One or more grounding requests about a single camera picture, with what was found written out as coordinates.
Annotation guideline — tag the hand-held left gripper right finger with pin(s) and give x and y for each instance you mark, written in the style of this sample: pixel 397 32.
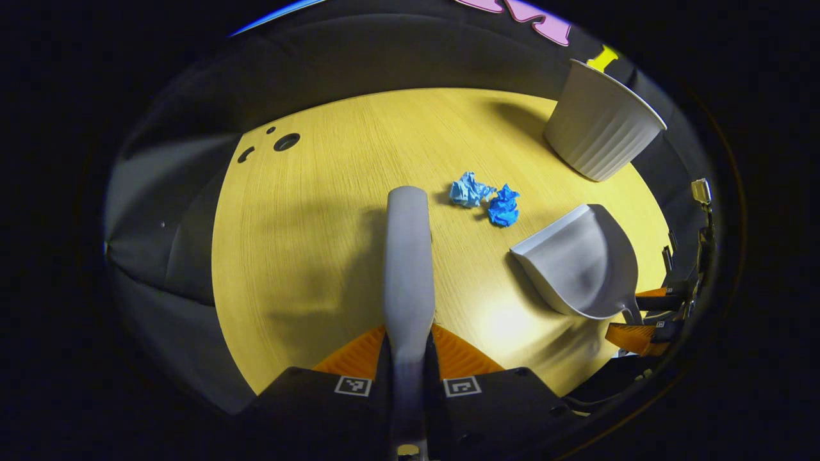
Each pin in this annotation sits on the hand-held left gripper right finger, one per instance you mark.
pixel 506 410

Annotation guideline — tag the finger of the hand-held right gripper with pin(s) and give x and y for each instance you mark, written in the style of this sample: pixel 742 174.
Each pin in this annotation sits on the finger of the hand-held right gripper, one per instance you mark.
pixel 634 339
pixel 660 302

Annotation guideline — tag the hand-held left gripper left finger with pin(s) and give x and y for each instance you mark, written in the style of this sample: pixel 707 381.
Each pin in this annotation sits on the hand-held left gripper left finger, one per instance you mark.
pixel 320 410

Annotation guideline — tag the grey dustpan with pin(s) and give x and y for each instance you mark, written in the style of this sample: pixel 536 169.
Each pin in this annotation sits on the grey dustpan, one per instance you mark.
pixel 576 256

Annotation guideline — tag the white ribbed garbage bin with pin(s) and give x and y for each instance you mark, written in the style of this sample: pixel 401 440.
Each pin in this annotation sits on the white ribbed garbage bin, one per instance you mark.
pixel 599 128

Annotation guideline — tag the small grey broom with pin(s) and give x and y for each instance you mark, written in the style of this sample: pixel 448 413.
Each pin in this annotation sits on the small grey broom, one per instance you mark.
pixel 409 269

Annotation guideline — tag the dark blue paper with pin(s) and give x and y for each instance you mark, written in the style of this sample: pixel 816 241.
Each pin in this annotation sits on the dark blue paper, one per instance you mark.
pixel 505 208

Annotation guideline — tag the light blue paper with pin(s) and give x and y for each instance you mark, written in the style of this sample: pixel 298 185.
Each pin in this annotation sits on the light blue paper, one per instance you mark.
pixel 467 191

